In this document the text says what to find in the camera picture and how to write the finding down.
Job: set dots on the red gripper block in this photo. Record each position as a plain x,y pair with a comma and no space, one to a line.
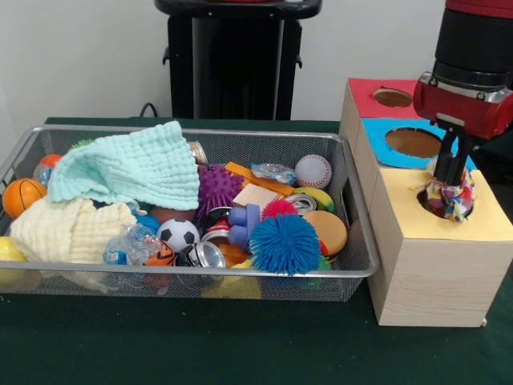
465,112

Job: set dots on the polka dot patterned cloth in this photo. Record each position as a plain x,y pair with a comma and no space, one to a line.
449,200

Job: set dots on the blue spiky rubber ball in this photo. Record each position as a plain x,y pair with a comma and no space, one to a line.
284,244

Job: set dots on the mint knitted cloth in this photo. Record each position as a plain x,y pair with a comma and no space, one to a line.
132,168

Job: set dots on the cream knitted cloth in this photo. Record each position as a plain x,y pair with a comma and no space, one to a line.
60,232

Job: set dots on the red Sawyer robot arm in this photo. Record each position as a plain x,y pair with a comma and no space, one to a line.
473,40

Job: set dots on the wooden three-hole sorting box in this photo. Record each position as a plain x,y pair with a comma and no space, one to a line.
441,280

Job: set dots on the white baseball toy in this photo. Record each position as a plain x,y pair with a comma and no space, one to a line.
313,170

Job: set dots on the yellow banana toy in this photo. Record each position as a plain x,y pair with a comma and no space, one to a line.
316,198

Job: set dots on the toy burger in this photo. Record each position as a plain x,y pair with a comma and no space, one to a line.
326,230

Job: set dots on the pale wooden block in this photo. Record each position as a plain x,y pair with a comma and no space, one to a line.
256,196

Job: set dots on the purple spiky ball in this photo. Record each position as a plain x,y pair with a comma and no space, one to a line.
218,188

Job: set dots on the small soccer ball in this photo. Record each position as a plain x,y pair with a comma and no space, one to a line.
178,234

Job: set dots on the dark green tablecloth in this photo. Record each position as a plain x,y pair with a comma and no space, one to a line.
240,349

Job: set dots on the orange basketball toy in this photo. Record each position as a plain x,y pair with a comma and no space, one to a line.
22,198

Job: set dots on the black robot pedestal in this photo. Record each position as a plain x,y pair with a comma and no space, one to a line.
240,68

